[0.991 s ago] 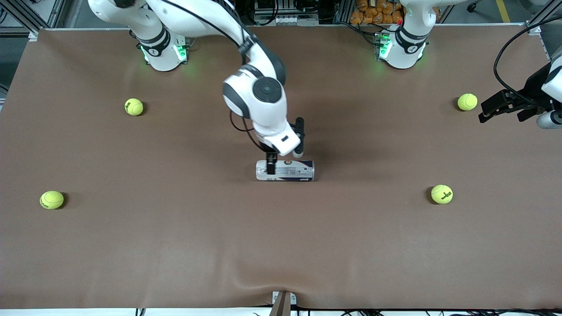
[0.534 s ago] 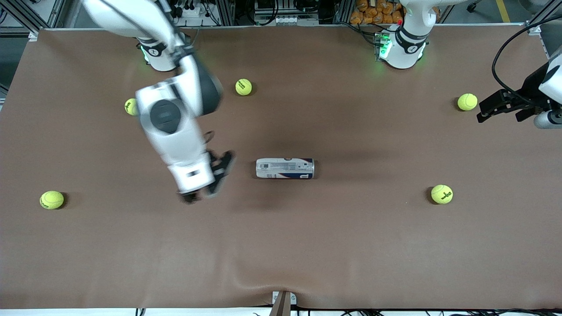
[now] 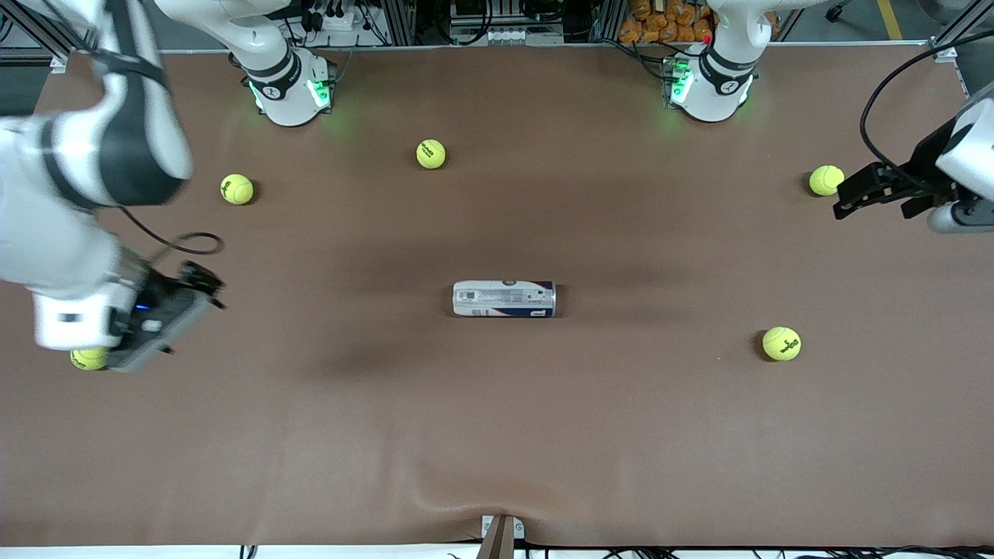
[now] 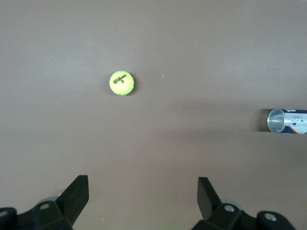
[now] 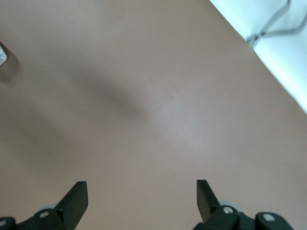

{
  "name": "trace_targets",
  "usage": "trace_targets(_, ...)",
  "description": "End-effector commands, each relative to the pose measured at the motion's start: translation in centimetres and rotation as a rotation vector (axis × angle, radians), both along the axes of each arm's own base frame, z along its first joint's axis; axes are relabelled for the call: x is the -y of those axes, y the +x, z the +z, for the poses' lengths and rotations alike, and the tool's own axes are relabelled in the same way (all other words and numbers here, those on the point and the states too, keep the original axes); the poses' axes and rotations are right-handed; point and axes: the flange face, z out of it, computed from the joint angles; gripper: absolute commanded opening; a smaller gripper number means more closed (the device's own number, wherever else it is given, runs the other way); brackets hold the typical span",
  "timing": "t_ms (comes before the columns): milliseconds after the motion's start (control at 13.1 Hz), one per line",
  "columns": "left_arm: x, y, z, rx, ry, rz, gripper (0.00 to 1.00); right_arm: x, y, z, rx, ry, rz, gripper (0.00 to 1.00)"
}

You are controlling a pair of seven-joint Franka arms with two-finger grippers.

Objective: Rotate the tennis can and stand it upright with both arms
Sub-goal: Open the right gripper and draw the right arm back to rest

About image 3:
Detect white power strip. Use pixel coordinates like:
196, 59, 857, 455
299, 0, 366, 32

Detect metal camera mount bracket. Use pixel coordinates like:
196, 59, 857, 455
480, 514, 527, 559

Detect orange mesh bag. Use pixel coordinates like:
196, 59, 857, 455
619, 0, 715, 44

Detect brown table cover mat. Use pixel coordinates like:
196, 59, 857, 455
0, 43, 994, 549

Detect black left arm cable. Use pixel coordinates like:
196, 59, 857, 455
859, 31, 994, 191

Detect white blue tennis ball can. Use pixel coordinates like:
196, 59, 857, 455
453, 279, 558, 319

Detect aluminium frame post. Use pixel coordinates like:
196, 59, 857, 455
594, 0, 626, 41
384, 0, 416, 46
0, 8, 71, 67
928, 0, 994, 63

